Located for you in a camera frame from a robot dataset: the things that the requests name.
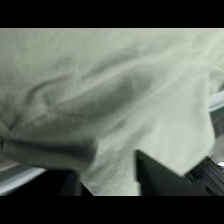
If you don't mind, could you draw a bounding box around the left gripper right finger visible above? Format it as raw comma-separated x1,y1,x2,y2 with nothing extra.
134,149,210,197

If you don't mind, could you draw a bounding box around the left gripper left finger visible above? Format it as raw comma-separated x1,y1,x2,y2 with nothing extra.
46,169,83,197

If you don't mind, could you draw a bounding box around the olive green garment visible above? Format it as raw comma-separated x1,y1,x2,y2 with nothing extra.
0,28,224,197

